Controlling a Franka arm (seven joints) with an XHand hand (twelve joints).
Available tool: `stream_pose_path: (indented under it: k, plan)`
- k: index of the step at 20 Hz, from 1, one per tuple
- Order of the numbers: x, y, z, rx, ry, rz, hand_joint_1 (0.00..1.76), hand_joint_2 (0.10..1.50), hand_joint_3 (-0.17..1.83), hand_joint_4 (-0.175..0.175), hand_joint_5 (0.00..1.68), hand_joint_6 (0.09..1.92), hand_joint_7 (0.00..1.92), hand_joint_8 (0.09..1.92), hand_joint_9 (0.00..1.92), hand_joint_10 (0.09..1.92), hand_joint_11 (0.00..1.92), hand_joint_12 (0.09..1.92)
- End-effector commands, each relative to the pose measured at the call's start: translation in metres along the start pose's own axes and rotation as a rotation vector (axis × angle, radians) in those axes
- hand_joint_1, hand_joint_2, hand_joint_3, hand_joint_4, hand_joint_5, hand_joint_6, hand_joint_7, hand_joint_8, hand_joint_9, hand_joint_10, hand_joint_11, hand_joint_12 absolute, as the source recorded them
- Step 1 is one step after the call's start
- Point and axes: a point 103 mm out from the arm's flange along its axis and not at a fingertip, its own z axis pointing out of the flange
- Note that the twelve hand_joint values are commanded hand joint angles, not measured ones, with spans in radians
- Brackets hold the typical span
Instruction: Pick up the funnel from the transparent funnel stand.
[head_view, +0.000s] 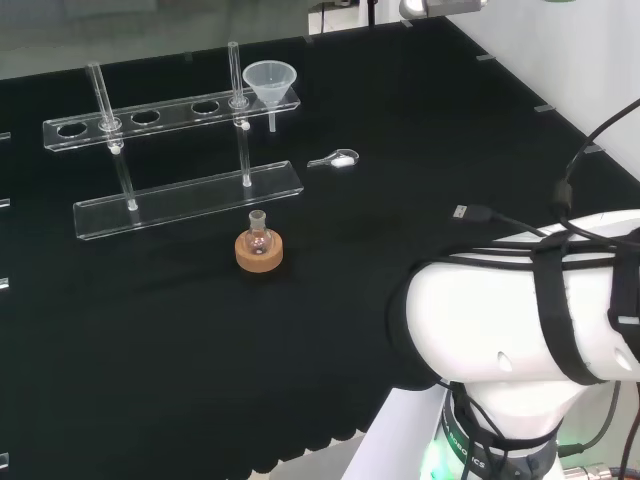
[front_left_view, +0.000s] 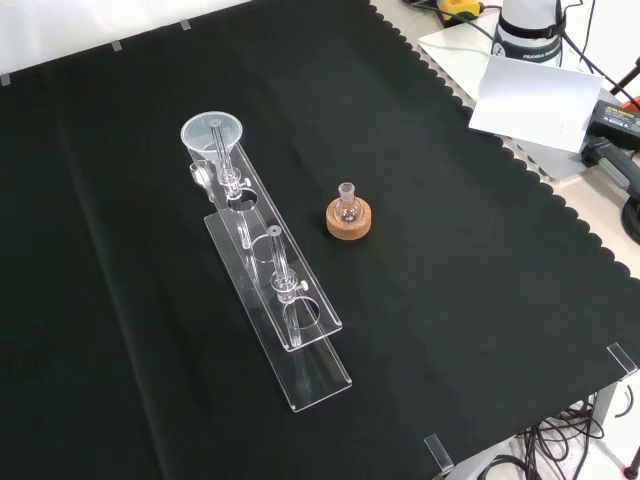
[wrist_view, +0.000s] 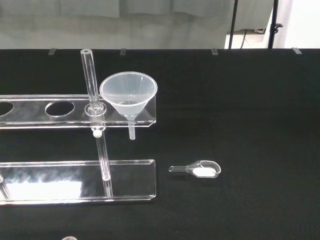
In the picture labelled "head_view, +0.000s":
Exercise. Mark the translucent plastic funnel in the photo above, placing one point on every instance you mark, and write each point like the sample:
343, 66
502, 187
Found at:
270, 80

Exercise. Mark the clear acrylic funnel stand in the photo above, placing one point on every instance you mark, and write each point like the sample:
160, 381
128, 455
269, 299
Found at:
190, 200

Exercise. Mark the small round-bottom glass flask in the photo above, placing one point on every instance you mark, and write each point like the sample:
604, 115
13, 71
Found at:
258, 243

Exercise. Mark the black bench cloth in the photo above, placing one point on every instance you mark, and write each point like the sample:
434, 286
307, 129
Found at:
350, 300

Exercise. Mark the black tripod pole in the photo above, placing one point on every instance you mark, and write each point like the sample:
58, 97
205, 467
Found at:
372, 10

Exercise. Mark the grey metal device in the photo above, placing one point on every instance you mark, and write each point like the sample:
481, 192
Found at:
450, 6

